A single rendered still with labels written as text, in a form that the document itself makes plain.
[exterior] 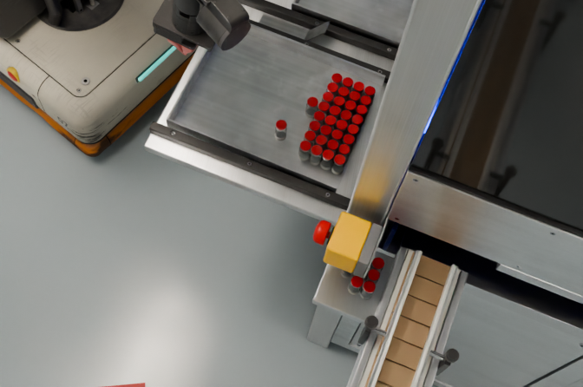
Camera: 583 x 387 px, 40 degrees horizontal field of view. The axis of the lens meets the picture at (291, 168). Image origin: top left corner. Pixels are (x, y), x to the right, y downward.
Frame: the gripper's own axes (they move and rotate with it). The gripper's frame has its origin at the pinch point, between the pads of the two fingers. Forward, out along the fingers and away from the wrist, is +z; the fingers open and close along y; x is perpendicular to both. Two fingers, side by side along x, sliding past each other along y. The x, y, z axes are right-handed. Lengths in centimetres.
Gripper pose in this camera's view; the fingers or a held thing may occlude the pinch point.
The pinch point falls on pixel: (186, 49)
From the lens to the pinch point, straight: 136.1
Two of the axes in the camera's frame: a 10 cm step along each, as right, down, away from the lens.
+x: 3.8, -8.3, 4.2
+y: 9.1, 4.2, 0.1
